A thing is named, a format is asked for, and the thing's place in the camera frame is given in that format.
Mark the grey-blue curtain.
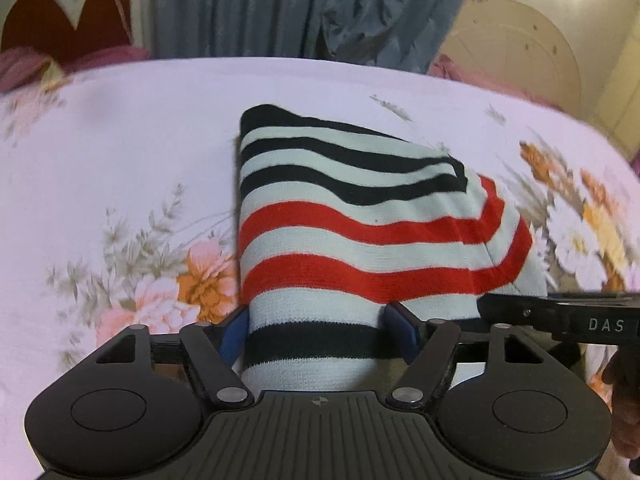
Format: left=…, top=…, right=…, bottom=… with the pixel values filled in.
left=150, top=0, right=481, bottom=74

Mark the beige round wooden board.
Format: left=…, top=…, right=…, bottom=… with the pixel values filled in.
left=439, top=0, right=587, bottom=117

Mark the floral bed sheet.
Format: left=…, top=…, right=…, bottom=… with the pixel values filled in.
left=0, top=56, right=640, bottom=411

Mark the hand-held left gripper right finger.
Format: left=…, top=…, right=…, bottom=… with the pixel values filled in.
left=382, top=300, right=547, bottom=410

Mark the person's right hand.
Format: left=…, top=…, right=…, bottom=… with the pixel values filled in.
left=601, top=346, right=640, bottom=462

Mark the pale yellow cloth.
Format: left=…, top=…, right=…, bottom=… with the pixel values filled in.
left=42, top=57, right=67, bottom=84

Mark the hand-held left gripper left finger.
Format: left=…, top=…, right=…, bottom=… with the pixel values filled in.
left=95, top=304, right=256, bottom=409

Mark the pink cloth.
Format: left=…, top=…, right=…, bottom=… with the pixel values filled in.
left=428, top=54, right=562, bottom=107

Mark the white headboard with red panels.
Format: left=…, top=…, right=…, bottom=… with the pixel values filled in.
left=0, top=0, right=151, bottom=62

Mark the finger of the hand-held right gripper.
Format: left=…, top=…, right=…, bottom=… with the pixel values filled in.
left=476, top=292, right=557, bottom=334

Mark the pink pillow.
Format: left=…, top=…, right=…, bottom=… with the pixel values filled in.
left=0, top=48, right=57, bottom=93
left=64, top=46, right=152, bottom=74

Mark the striped black white red garment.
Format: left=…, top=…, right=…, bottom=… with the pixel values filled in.
left=234, top=104, right=549, bottom=394

